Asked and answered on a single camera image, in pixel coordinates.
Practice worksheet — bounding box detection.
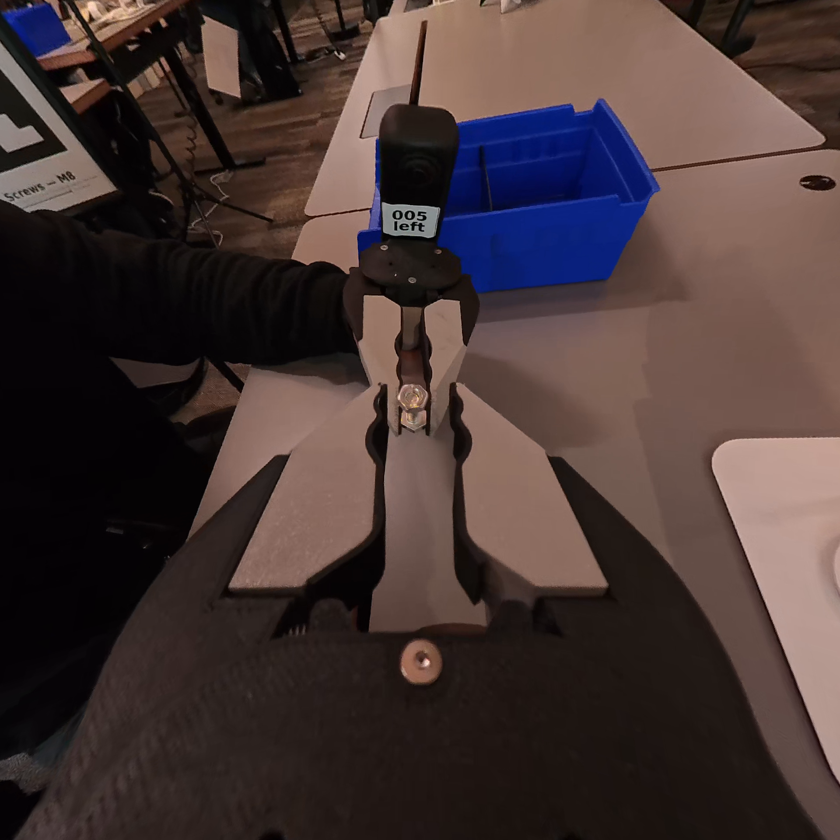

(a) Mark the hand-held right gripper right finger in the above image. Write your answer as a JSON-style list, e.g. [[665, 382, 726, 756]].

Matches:
[[449, 382, 609, 609]]

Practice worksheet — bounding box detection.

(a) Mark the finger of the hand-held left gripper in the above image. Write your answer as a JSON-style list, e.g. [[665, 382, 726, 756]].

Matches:
[[358, 295, 411, 435], [419, 297, 469, 437]]

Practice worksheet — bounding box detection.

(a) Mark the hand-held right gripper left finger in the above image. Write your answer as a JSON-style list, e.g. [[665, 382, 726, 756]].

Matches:
[[227, 382, 389, 609]]

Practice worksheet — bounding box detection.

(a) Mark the silver hex bolt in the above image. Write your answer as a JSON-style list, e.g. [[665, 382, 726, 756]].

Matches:
[[398, 391, 432, 434]]

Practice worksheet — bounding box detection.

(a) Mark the person's left forearm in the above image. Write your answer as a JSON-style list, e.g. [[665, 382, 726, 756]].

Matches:
[[0, 200, 359, 370]]

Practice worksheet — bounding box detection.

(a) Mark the blue plastic bin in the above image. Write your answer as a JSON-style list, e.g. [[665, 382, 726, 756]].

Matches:
[[357, 98, 661, 294]]

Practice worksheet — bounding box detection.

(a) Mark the small white panel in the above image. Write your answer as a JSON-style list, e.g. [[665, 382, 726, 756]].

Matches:
[[202, 16, 245, 103]]

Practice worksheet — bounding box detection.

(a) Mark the black tripod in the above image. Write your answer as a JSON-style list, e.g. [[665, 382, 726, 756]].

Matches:
[[62, 0, 271, 248]]

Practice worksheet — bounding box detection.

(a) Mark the black white marker sign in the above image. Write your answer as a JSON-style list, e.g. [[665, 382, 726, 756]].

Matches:
[[0, 13, 120, 215]]

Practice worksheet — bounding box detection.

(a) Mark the small blue background bin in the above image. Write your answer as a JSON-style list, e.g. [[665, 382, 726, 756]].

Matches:
[[3, 3, 70, 57]]

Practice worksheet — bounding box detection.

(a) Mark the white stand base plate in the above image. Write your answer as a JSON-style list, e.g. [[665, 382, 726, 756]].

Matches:
[[711, 437, 840, 786]]

